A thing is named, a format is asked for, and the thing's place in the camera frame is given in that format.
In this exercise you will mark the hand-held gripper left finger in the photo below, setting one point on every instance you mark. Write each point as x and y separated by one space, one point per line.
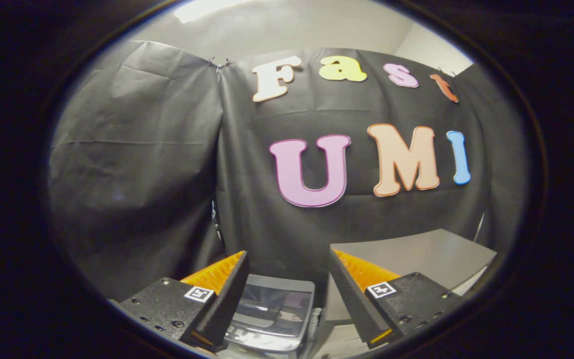
224 299

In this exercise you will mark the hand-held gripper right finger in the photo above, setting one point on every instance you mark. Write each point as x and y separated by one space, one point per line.
354 299

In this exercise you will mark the black backdrop cloth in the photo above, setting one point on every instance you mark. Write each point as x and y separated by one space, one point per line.
142 164

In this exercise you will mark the beige cabinet with grey top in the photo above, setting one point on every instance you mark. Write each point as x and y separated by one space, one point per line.
416 254

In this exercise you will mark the grey washing machine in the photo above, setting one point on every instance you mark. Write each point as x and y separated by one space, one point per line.
257 344

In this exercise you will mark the dark washing machine lid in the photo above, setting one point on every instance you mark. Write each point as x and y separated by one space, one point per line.
277 299

